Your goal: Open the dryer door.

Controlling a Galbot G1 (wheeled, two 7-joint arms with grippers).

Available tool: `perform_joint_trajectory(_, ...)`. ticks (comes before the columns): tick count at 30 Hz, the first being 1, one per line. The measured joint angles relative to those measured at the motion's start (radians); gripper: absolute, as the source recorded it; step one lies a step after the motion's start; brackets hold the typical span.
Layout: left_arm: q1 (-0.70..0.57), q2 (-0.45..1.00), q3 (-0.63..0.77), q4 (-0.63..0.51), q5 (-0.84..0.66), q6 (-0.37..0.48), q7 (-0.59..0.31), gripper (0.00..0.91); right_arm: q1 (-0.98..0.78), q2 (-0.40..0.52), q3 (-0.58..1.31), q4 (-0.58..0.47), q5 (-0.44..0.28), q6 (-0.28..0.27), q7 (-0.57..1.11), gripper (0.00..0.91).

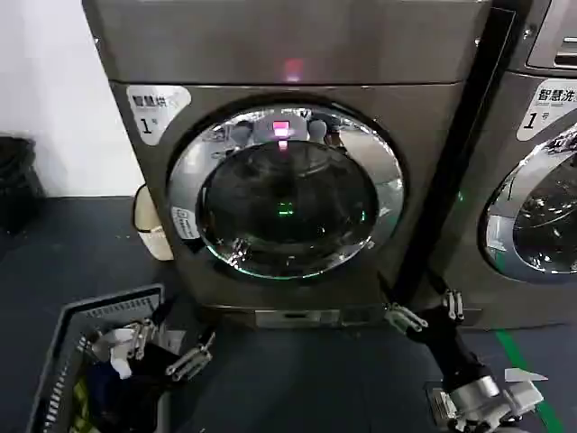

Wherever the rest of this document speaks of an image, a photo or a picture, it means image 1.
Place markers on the round glass dryer door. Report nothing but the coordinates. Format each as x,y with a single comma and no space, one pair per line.
288,225
541,216

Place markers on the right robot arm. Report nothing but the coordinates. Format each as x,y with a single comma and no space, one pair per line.
478,394

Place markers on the green floor tape strip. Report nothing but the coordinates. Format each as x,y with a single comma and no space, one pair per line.
511,349

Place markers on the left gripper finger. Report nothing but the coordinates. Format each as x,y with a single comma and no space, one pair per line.
191,358
142,338

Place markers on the grey front-load dryer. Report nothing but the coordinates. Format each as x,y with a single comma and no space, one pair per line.
500,180
315,45

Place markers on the yellow-green cloth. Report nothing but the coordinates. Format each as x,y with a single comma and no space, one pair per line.
81,401

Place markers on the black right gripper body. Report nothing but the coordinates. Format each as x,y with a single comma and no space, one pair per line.
446,343

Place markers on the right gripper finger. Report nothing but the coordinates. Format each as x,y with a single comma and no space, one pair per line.
453,306
405,318

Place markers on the dark clothes pile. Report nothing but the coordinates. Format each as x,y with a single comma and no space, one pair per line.
135,406

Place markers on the small white door sticker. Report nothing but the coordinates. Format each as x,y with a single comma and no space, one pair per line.
185,223

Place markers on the white number label sticker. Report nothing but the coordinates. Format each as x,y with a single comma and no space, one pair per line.
151,113
541,113

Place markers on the beige plastic container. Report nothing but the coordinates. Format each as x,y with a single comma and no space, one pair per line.
151,225

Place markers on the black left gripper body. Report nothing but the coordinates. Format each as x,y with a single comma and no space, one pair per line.
151,370

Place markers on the grey plastic laundry basket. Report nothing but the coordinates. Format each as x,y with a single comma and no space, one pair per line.
112,306

